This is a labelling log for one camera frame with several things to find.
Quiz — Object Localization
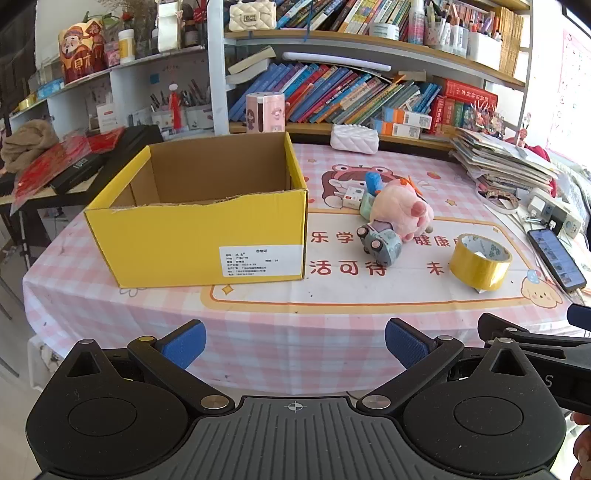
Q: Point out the pink antenna figurine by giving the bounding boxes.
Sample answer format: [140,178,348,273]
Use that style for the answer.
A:
[505,113,532,146]

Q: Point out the shelf row of books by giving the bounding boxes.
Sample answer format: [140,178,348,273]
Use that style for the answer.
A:
[228,62,444,125]
[274,0,411,35]

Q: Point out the yellow tape roll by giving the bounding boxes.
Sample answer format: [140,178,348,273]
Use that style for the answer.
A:
[449,233,513,291]

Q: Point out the person's right hand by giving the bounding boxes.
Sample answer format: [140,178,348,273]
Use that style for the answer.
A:
[567,411,591,480]

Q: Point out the silver gift bag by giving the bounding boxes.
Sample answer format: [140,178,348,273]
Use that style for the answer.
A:
[156,0,183,51]

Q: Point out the orange white carton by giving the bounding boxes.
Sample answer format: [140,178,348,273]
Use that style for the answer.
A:
[372,119,422,139]
[383,107,432,127]

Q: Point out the pink pen cup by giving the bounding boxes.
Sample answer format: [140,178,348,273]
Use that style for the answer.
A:
[425,21,451,47]

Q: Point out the pink orange plush toy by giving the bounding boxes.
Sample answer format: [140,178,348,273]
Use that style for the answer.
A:
[385,175,423,197]

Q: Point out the white pen holders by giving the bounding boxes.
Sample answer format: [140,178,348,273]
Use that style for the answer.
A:
[150,78,213,132]

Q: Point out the yellow cardboard box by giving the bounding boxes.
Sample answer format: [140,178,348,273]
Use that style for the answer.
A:
[84,131,309,289]

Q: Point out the thick pale book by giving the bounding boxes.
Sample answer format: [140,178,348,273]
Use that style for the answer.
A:
[226,67,269,85]
[227,46,273,73]

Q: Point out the white power strip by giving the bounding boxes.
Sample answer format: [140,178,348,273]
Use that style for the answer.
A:
[526,187,583,238]

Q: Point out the brown plush cloth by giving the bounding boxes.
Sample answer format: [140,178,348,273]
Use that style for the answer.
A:
[0,119,60,174]

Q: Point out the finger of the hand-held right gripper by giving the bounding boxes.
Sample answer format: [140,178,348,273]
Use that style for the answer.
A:
[478,313,591,365]
[567,303,591,330]

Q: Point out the red paper packets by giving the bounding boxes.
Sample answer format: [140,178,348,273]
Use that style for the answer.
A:
[9,129,125,215]

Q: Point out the stack of papers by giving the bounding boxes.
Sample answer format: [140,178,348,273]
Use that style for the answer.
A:
[449,127,561,192]

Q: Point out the pink plush pig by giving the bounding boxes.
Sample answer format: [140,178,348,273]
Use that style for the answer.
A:
[369,179,435,241]

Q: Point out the black flat case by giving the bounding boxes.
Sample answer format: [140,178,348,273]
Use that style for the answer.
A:
[51,152,105,195]

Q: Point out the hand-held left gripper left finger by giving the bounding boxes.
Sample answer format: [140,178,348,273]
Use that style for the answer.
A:
[61,320,237,416]

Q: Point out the red tassel ornament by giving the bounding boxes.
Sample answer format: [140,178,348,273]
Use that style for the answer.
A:
[167,83,183,127]

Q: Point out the black smartphone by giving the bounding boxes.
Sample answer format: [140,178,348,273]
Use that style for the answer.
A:
[527,227,586,294]

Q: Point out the colourful figurine set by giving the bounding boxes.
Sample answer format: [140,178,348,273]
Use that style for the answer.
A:
[466,102,506,134]

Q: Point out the pink cylindrical holder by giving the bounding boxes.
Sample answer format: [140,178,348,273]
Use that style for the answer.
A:
[246,92,287,134]

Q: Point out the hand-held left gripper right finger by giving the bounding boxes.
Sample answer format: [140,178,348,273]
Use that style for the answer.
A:
[356,318,533,415]

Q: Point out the white stationery organizer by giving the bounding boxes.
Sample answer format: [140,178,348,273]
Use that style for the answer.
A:
[466,30,504,70]

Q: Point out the grey toy car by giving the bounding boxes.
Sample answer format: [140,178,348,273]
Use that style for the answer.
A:
[356,220,403,267]

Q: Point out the white cable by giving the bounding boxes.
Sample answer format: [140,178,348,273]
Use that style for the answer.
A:
[494,208,555,280]

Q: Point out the patterned headband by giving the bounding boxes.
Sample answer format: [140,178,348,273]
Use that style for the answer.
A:
[475,185,520,214]

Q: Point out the white tube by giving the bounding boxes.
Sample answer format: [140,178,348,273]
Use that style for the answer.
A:
[283,51,392,75]

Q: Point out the red fortune god box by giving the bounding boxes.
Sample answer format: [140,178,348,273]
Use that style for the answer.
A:
[58,22,108,85]

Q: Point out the white wooden bookshelf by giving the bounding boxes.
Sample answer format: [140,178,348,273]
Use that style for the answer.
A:
[9,0,534,151]

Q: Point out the black electronic keyboard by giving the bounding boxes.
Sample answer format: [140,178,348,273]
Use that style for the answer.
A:
[0,124,163,204]

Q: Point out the row of yellow books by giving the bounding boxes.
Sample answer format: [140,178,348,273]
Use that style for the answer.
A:
[501,7,525,77]

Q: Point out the red thick book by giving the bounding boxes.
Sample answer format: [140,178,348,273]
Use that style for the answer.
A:
[443,78,499,108]

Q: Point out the white quilted purse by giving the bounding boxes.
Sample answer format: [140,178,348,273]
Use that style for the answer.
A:
[330,124,380,153]

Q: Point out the white red carton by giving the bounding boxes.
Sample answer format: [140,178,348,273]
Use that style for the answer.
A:
[95,99,122,134]

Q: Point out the white plastic bottle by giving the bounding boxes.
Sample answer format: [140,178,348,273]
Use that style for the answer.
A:
[117,28,136,64]

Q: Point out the cream quilted handbag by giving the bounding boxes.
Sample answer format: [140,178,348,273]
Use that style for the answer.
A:
[229,1,277,33]

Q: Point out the pale patterned fabric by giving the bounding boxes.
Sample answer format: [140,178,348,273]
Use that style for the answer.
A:
[561,159,591,217]

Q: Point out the pink printed tablecloth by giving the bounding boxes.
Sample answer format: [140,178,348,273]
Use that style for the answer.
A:
[23,143,591,407]

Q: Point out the pastel spray bottle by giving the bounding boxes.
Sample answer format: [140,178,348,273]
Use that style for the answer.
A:
[409,0,426,42]

